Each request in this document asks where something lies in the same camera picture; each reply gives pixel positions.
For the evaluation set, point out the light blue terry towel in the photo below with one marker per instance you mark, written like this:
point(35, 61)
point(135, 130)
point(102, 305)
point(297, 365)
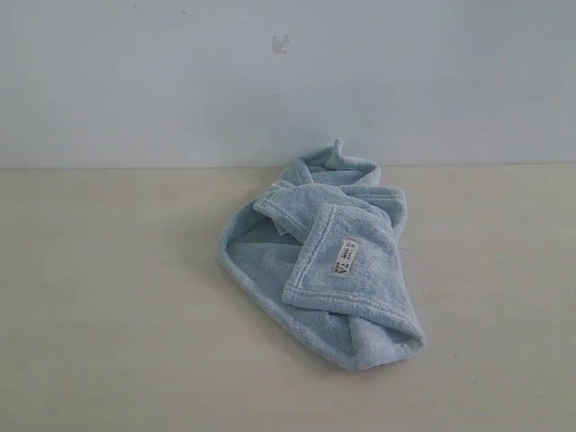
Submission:
point(318, 252)

